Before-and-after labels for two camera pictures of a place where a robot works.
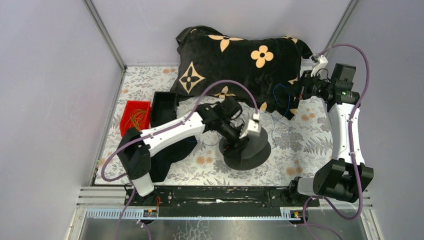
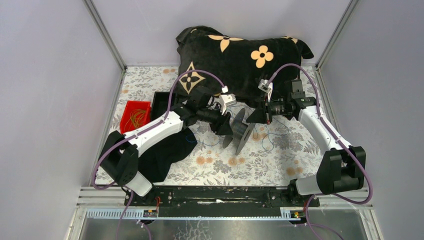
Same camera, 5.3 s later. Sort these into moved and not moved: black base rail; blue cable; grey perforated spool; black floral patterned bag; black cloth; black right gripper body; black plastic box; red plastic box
Moved: blue cable; grey perforated spool; black right gripper body
Not moved: black cloth; black base rail; black floral patterned bag; red plastic box; black plastic box
